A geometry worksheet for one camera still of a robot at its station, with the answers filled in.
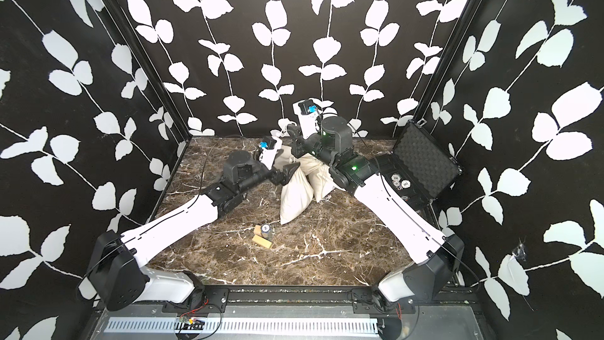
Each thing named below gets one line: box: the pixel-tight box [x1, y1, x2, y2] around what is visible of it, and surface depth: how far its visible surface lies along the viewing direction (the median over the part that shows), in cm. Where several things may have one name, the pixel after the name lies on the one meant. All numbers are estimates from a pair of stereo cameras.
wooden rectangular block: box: [251, 234, 273, 249], surface depth 88 cm
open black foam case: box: [372, 119, 464, 231], surface depth 95 cm
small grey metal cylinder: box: [261, 223, 273, 241], surface depth 85 cm
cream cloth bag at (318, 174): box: [295, 152, 345, 204], surface depth 97 cm
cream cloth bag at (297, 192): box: [273, 144, 314, 226], surface depth 85 cm
